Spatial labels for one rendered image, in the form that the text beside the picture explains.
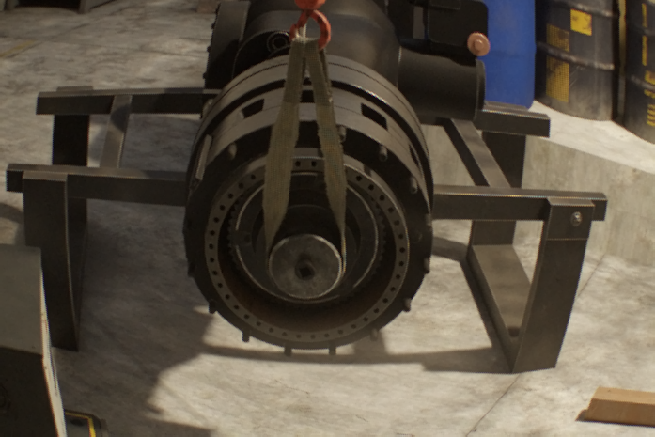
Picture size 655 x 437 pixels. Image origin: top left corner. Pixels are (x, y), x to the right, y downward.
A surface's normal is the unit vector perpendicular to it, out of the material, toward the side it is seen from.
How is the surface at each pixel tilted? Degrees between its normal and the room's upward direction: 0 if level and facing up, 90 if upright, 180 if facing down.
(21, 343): 0
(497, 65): 90
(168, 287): 0
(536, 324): 90
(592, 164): 90
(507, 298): 0
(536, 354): 90
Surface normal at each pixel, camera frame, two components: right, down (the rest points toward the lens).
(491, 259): 0.08, -0.94
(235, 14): 0.07, -0.71
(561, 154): -0.44, 0.26
